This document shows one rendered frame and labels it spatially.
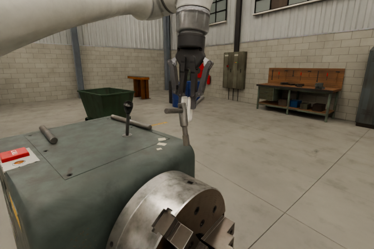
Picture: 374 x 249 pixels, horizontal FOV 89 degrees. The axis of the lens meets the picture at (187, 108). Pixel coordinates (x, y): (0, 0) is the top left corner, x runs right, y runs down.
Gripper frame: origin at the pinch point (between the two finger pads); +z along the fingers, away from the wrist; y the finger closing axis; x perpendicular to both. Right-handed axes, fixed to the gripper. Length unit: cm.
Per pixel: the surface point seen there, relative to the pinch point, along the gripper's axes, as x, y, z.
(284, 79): -687, -102, -38
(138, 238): 21.8, 0.7, 23.4
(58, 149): 9.1, 39.9, 16.4
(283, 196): -188, -61, 120
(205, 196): 8.6, -9.1, 19.5
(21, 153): 17, 44, 16
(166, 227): 19.8, -4.4, 20.9
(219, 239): 7.4, -13.2, 30.5
